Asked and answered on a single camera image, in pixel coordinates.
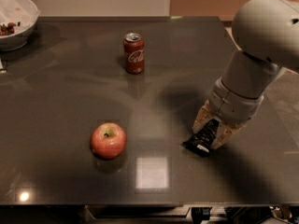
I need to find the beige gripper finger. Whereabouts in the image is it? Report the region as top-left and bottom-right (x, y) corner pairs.
(210, 119), (245, 150)
(192, 100), (214, 133)

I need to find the black rxbar chocolate wrapper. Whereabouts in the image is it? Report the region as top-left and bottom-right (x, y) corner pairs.
(182, 119), (220, 157)

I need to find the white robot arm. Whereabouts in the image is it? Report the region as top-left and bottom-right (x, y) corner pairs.
(186, 0), (299, 153)

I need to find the red coke can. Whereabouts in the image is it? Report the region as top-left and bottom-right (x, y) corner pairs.
(123, 33), (145, 74)

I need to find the red apple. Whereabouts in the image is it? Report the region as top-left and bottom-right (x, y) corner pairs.
(91, 122), (127, 160)

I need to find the white bowl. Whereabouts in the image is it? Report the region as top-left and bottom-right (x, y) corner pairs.
(0, 0), (40, 51)

